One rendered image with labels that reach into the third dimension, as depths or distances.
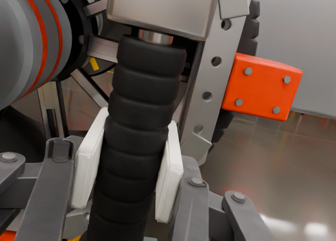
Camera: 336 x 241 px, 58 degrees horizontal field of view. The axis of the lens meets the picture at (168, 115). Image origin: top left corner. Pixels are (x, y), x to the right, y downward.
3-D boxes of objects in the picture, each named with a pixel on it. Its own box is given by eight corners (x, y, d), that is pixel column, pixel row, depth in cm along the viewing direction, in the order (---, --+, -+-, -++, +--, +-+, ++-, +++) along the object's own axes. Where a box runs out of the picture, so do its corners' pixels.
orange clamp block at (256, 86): (210, 95, 46) (266, 107, 47) (220, 110, 38) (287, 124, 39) (222, 49, 44) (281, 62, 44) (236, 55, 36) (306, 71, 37)
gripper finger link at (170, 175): (168, 167, 14) (184, 170, 14) (165, 118, 20) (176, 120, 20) (154, 222, 14) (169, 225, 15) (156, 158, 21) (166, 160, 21)
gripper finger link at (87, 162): (84, 211, 14) (68, 208, 14) (106, 149, 21) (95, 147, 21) (93, 154, 13) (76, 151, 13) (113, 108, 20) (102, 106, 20)
